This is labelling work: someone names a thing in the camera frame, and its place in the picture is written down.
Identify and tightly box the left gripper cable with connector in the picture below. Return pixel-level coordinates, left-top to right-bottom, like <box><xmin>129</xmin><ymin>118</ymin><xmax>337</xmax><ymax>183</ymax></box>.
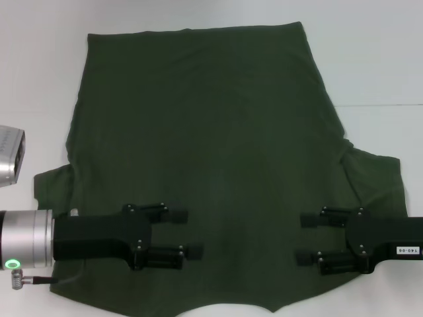
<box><xmin>11</xmin><ymin>269</ymin><xmax>83</xmax><ymax>291</ymax></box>

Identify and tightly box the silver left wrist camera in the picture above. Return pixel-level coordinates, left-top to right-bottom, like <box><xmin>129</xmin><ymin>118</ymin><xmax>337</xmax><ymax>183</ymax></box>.
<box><xmin>0</xmin><ymin>125</ymin><xmax>27</xmax><ymax>189</ymax></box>

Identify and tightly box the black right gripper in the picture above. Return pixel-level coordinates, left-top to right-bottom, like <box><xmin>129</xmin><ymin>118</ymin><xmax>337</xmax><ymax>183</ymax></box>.
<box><xmin>295</xmin><ymin>206</ymin><xmax>423</xmax><ymax>277</ymax></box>

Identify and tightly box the dark green shirt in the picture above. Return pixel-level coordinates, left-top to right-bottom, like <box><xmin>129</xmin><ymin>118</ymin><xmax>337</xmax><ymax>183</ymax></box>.
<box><xmin>32</xmin><ymin>21</ymin><xmax>414</xmax><ymax>317</ymax></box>

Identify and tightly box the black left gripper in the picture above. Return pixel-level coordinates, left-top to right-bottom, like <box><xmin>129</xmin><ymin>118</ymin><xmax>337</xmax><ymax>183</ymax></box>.
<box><xmin>52</xmin><ymin>202</ymin><xmax>204</xmax><ymax>271</ymax></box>

